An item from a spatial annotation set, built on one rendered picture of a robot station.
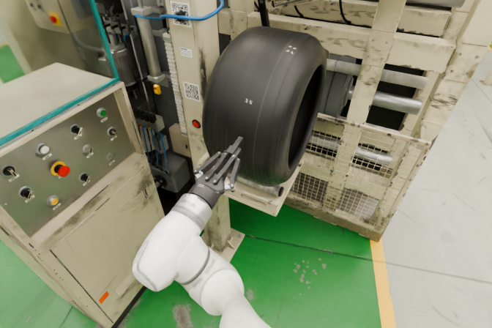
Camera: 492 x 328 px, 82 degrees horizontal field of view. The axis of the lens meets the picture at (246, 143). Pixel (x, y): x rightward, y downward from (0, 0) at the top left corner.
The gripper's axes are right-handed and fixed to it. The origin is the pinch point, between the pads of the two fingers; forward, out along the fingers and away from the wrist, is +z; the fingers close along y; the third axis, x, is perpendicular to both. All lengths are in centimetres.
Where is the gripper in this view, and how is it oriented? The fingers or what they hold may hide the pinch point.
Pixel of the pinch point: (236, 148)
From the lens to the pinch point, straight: 83.1
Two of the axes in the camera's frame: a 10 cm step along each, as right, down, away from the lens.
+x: 0.6, 6.8, 7.3
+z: 4.5, -6.7, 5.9
